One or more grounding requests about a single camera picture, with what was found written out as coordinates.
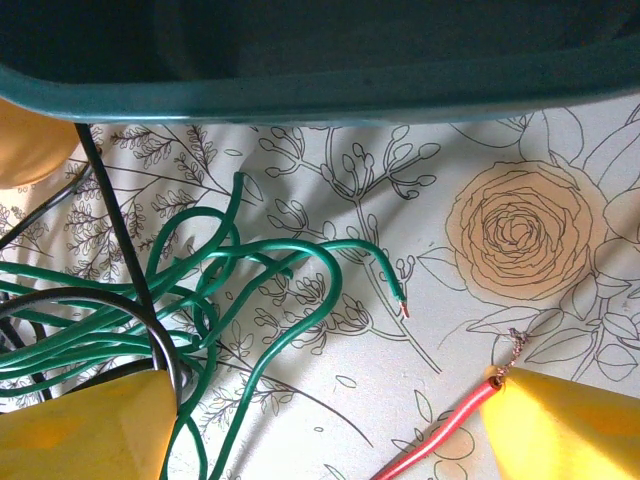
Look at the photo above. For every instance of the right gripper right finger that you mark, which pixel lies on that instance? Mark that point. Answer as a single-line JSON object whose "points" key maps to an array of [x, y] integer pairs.
{"points": [[565, 430]]}

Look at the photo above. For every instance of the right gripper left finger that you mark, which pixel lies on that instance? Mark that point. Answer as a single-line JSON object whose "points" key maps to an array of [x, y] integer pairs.
{"points": [[75, 435]]}

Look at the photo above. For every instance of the orange plastic bin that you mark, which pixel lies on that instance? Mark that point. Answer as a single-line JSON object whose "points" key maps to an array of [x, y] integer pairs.
{"points": [[30, 145]]}

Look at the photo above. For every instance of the teal plastic bin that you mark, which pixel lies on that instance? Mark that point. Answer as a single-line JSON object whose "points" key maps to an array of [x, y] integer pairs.
{"points": [[320, 75]]}

